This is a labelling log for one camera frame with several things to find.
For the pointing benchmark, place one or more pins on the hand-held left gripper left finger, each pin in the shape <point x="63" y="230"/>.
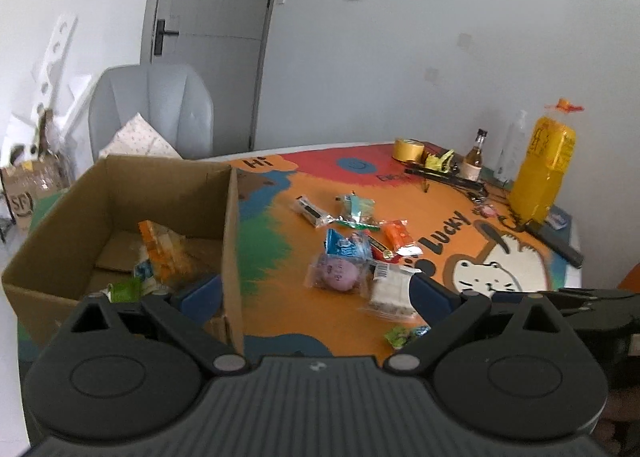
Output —
<point x="200" y="296"/>

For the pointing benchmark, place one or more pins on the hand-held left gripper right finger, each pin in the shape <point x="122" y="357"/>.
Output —
<point x="431" y="298"/>

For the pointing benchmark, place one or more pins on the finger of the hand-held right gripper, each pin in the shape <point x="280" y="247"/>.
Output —
<point x="590" y="294"/>
<point x="600" y="314"/>

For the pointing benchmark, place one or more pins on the white cracker packet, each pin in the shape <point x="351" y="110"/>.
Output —
<point x="390" y="292"/>

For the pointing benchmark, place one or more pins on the small green candy packet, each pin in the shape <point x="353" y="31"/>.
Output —
<point x="400" y="336"/>

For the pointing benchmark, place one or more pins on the red dark snack packet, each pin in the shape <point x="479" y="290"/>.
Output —
<point x="382" y="249"/>

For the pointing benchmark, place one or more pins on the purple round snack packet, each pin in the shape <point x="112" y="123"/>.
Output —
<point x="335" y="273"/>

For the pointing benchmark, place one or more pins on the teal green snack packet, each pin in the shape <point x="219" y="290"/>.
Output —
<point x="357" y="209"/>

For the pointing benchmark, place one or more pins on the black white snack bar packet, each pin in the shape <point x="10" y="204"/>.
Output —
<point x="310" y="210"/>

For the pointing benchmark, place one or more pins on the blue white snack packet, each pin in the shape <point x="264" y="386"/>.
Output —
<point x="145" y="271"/>

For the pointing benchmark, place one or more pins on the black remote control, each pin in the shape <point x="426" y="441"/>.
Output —
<point x="555" y="239"/>

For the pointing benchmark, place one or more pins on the orange clear snack packet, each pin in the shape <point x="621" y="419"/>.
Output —
<point x="160" y="244"/>

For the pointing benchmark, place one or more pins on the bunch of keys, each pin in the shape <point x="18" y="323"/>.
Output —
<point x="482" y="202"/>

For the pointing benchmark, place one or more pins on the black long bar tool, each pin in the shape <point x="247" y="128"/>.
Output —
<point x="450" y="177"/>

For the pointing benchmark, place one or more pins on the large yellow drink bottle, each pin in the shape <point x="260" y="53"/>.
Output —
<point x="542" y="172"/>

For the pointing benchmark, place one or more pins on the yellow green wrapper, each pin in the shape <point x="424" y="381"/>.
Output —
<point x="440" y="160"/>

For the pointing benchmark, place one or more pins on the small glass bottle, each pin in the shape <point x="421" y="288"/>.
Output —
<point x="474" y="159"/>

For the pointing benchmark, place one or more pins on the yellow tape roll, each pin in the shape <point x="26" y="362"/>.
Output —
<point x="407" y="152"/>

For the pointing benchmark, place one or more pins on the clear plastic bottle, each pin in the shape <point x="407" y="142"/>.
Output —
<point x="510" y="152"/>

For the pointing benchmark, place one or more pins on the dotted beige cushion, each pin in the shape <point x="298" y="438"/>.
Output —
<point x="135" y="137"/>

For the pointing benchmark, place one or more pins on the grey chair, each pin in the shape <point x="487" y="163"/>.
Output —
<point x="165" y="97"/>

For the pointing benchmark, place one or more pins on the small cardboard box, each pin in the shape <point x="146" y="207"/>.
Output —
<point x="25" y="187"/>

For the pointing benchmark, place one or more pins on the white foam board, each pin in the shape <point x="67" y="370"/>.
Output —
<point x="55" y="52"/>

